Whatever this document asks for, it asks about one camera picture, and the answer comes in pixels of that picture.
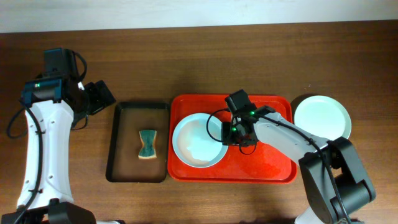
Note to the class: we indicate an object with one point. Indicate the pale blue plate bottom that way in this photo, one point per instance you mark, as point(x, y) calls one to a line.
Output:
point(324, 117)

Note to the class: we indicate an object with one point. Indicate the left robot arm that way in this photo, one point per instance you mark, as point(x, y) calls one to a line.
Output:
point(46, 196)

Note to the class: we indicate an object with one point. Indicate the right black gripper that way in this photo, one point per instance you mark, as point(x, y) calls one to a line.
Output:
point(230, 134)

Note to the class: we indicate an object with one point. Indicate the green and yellow sponge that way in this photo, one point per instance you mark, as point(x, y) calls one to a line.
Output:
point(147, 138)

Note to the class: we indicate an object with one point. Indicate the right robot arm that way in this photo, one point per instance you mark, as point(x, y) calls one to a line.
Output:
point(335, 180)

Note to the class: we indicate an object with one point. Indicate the pale blue plate top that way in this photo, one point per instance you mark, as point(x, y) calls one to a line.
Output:
point(196, 141)

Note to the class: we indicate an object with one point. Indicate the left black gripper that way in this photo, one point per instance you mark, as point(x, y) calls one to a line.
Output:
point(97, 96)

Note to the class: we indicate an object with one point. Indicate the pale blue plate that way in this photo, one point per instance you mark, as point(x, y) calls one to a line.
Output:
point(324, 117)
point(196, 141)

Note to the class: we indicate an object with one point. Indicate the black rectangular tray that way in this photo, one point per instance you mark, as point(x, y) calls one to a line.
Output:
point(123, 162)

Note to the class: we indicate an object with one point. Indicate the red plastic tray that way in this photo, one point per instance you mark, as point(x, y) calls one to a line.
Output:
point(258, 165)

